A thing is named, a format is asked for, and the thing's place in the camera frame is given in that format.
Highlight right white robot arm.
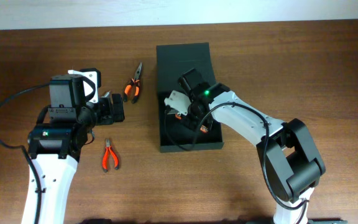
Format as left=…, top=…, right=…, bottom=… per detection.
left=181, top=82, right=326, bottom=223

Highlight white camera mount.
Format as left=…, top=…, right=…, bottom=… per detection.
left=68, top=68, right=101, bottom=104
left=164, top=90, right=191, bottom=116

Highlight red handled cutting pliers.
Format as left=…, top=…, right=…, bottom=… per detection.
left=102, top=139, right=119, bottom=172

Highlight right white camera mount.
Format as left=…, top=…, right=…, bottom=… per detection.
left=164, top=90, right=191, bottom=116

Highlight black box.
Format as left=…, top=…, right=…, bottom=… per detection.
left=156, top=43, right=216, bottom=153

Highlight silver adjustable wrench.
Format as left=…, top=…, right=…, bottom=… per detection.
left=165, top=108, right=179, bottom=114

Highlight yellow black screwdriver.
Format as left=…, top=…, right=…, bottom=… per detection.
left=103, top=91, right=111, bottom=98

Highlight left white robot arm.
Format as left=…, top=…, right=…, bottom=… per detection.
left=22, top=74, right=124, bottom=223

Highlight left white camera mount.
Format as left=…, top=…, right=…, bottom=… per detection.
left=68, top=68, right=101, bottom=104

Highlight orange socket bit rail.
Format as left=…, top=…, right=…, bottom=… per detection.
left=175, top=113, right=208, bottom=133

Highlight orange black needle-nose pliers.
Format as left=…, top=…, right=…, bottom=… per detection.
left=122, top=62, right=142, bottom=104

